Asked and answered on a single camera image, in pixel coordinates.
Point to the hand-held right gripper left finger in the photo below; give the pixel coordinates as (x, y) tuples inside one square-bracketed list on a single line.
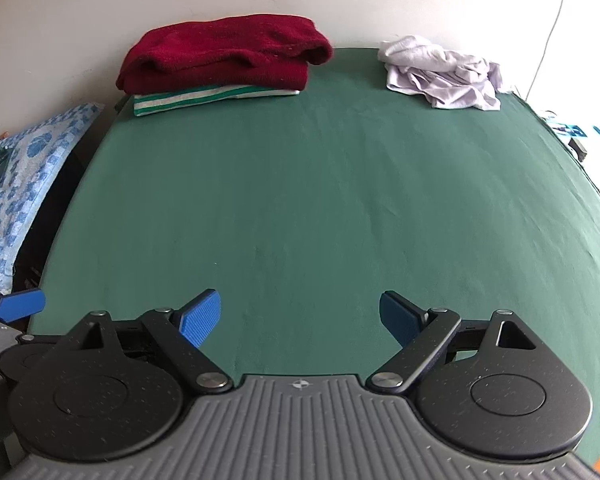
[(202, 317)]

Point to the green white striped garment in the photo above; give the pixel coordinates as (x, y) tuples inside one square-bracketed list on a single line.
[(180, 101)]

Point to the red knitted sweater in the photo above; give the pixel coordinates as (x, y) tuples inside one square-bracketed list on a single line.
[(220, 55)]

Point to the blue floral cloth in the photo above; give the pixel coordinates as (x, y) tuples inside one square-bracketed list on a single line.
[(30, 170)]

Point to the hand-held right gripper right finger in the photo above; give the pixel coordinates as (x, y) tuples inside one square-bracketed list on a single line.
[(397, 317)]

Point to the blue tray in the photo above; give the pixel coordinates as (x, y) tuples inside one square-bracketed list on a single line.
[(572, 130)]

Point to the white shirt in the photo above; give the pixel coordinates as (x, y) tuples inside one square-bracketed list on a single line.
[(430, 80)]

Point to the white side table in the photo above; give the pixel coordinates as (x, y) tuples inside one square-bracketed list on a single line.
[(594, 144)]

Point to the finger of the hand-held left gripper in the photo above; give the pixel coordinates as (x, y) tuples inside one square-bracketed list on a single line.
[(20, 305)]

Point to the green table cloth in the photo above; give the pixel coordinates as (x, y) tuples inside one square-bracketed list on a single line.
[(305, 185)]

